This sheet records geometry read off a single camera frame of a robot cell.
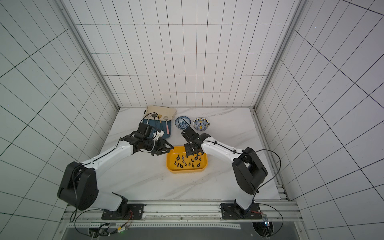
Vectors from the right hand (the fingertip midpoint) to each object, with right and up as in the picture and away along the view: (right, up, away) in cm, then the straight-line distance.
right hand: (186, 150), depth 88 cm
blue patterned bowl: (-4, +17, +20) cm, 26 cm away
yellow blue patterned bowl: (+10, +15, +19) cm, 27 cm away
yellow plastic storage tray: (-5, -8, +1) cm, 10 cm away
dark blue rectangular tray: (-17, +14, +19) cm, 29 cm away
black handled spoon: (-27, +22, +26) cm, 43 cm away
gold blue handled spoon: (-22, +21, +26) cm, 40 cm away
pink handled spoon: (-16, +19, +22) cm, 34 cm away
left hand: (-9, +1, -7) cm, 11 cm away
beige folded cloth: (-19, +25, +24) cm, 39 cm away
